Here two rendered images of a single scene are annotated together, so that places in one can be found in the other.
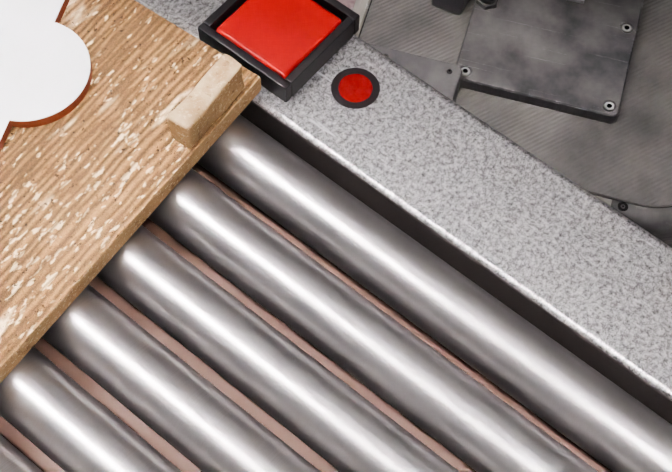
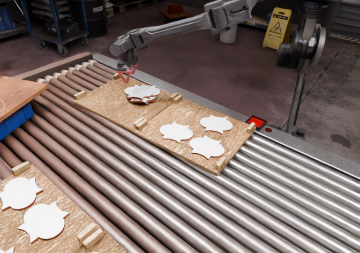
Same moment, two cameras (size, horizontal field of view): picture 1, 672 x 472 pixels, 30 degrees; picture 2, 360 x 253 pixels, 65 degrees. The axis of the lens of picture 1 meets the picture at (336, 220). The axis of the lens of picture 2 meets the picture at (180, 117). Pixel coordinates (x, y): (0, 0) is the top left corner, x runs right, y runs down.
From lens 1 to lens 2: 0.69 m
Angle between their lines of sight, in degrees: 27
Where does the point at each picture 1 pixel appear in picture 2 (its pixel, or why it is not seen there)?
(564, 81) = not seen: hidden behind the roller
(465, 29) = not seen: hidden behind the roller
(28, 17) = (221, 119)
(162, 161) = (245, 135)
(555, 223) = (303, 144)
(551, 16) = not seen: hidden behind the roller
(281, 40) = (256, 123)
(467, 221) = (290, 144)
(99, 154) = (236, 134)
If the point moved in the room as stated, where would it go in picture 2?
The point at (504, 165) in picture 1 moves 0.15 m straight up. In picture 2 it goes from (293, 138) to (302, 110)
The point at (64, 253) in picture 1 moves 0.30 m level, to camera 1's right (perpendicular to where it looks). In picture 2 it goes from (235, 144) to (308, 147)
